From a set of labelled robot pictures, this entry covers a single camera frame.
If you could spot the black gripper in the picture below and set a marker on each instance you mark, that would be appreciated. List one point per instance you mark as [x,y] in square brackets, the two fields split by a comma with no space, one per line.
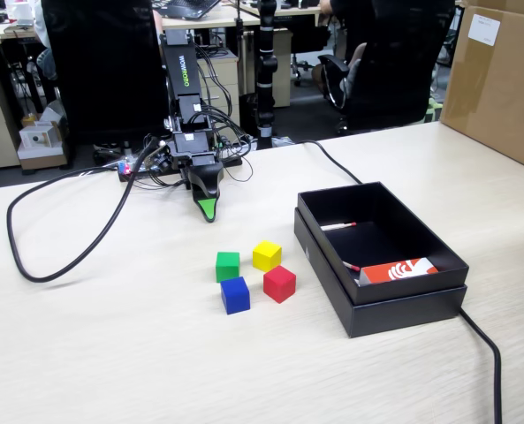
[191,146]

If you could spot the green wooden cube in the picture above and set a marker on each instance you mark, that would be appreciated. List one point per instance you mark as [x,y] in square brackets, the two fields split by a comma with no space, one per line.
[227,269]

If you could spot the yellow wooden cube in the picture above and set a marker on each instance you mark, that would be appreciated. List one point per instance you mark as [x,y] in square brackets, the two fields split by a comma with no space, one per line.
[266,258]

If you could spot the blue wooden cube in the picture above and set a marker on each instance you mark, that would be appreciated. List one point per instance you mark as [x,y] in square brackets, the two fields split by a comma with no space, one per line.
[235,298]

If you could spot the red wooden cube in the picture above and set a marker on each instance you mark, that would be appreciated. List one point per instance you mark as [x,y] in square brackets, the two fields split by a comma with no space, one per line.
[279,285]

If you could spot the small open cardboard box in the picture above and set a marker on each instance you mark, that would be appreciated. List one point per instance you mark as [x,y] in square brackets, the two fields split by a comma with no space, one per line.
[40,161]

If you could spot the black cardboard box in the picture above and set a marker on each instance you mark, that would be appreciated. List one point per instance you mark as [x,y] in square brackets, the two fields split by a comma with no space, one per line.
[376,243]

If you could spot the white orange product box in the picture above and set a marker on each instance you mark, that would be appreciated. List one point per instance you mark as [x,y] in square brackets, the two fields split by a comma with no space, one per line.
[36,139]

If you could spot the black open box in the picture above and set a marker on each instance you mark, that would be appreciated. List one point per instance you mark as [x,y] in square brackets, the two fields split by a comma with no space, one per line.
[403,315]

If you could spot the large brown cardboard box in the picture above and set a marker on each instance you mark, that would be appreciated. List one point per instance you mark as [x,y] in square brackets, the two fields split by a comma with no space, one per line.
[500,97]

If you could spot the controller board pink light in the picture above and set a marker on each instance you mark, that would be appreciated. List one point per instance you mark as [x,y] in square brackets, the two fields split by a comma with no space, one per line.
[123,168]

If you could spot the black pole white bands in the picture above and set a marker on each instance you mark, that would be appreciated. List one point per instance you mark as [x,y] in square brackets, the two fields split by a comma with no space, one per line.
[266,88]

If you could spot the beige cabinet with lock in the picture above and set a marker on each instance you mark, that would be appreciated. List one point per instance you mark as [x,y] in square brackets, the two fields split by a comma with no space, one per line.
[228,66]

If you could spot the white stick red tip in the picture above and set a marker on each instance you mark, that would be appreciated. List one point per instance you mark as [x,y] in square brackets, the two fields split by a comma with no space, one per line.
[352,266]
[339,226]

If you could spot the narrow beige cabinet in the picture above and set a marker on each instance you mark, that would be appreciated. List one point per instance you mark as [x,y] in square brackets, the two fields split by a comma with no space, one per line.
[283,66]

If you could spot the black mesh office chair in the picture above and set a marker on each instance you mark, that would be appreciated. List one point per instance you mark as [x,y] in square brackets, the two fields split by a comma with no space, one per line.
[107,66]

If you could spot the beige office desk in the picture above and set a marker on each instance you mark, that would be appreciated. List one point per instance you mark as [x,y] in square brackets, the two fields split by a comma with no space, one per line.
[217,20]

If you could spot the black laptop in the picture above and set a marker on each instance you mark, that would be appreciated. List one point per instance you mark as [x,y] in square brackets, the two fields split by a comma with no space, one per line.
[186,8]

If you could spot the orange white card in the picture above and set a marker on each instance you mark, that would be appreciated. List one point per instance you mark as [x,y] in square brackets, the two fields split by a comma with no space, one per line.
[381,274]

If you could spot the person in dark clothes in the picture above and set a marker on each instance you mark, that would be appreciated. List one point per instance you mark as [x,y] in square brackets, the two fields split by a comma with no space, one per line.
[356,62]

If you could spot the person in white shirt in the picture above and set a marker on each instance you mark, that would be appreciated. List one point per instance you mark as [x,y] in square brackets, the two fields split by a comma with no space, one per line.
[45,62]

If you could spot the black office chair with armrest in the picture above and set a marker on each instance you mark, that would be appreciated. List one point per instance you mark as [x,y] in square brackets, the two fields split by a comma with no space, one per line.
[398,66]

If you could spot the green black floor item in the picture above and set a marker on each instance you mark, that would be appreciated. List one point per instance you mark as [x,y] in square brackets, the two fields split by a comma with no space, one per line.
[434,112]

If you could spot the white container pink label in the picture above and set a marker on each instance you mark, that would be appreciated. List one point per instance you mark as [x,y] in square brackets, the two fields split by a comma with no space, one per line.
[23,13]

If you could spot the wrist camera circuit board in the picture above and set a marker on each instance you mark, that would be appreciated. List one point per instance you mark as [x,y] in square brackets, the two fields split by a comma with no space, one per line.
[161,161]

